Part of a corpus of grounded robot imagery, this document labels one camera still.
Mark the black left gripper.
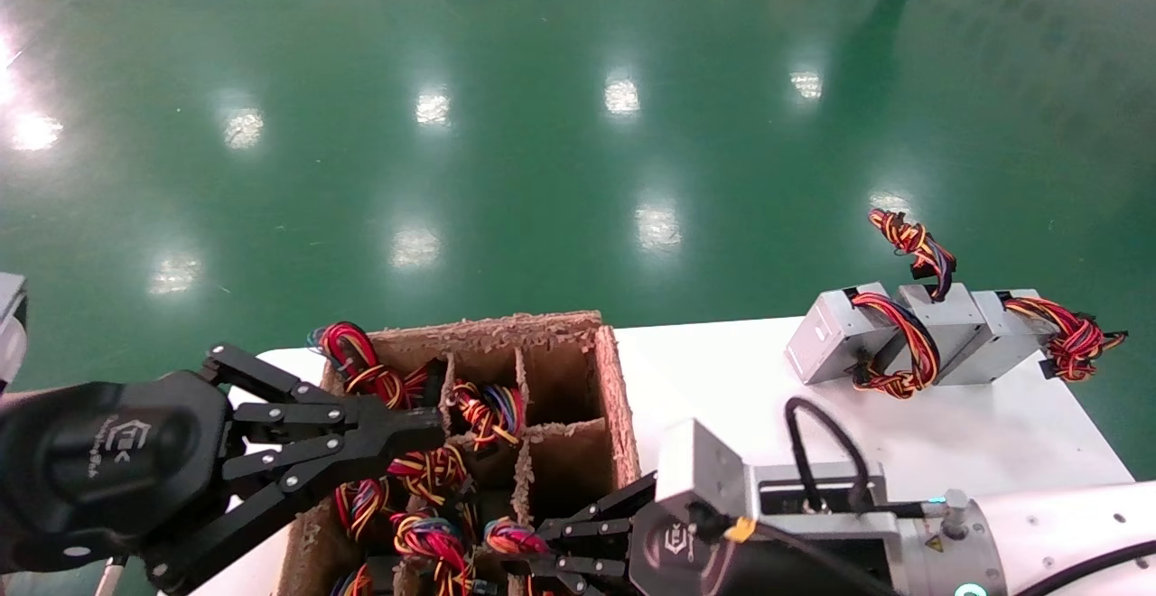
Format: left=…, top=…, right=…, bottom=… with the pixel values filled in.
left=0, top=343, right=445, bottom=593

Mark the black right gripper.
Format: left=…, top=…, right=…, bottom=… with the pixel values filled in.
left=504, top=472, right=895, bottom=596

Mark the brown cardboard divider box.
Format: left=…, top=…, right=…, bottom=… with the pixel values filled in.
left=275, top=310, right=644, bottom=596

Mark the white pipe rack cart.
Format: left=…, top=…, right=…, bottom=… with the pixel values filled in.
left=93, top=555, right=127, bottom=596

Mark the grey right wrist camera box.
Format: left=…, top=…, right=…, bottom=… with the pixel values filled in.
left=655, top=418, right=750, bottom=525

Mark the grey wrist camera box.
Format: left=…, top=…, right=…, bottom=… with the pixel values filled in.
left=0, top=273, right=28, bottom=391
left=655, top=418, right=750, bottom=525

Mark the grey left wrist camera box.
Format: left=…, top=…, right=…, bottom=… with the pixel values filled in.
left=0, top=273, right=28, bottom=391

